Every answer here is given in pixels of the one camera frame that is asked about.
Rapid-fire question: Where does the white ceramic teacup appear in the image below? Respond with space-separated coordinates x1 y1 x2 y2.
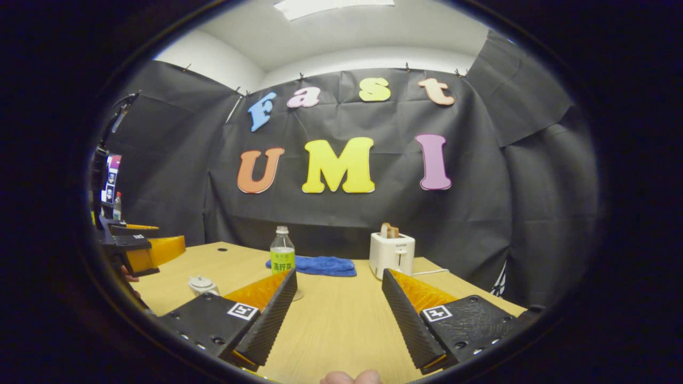
187 275 220 297

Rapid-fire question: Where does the blue towel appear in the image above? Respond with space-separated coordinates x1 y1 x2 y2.
265 255 358 278

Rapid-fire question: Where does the black backdrop cloth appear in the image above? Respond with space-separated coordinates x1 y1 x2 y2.
93 29 601 310

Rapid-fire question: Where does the ceiling light panel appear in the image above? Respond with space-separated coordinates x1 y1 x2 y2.
274 0 395 21

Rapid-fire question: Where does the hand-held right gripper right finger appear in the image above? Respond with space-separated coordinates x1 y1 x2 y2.
381 268 546 375

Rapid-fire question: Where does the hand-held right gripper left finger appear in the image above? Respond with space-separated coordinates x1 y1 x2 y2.
158 268 299 373

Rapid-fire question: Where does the clear green-label water bottle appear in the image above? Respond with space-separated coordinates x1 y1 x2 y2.
269 226 296 275

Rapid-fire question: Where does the white toaster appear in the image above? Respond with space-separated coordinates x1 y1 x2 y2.
369 233 416 280

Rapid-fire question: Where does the computer monitor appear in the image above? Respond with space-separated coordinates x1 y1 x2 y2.
101 154 122 206

